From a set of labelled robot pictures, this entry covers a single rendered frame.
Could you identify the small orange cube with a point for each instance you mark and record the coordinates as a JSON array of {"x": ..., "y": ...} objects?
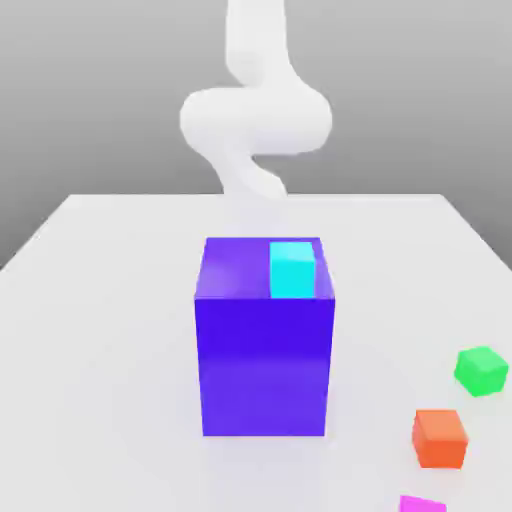
[{"x": 440, "y": 440}]

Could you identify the small magenta cube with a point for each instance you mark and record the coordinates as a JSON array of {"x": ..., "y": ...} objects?
[{"x": 420, "y": 504}]

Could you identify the small green cube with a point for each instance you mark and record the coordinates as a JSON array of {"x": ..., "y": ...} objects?
[{"x": 481, "y": 372}]

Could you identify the large purple box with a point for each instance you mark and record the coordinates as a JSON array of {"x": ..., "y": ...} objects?
[{"x": 264, "y": 360}]

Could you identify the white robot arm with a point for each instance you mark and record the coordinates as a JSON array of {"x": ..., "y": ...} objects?
[{"x": 256, "y": 120}]

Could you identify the small cyan cube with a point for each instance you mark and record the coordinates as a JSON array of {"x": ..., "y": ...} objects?
[{"x": 292, "y": 276}]

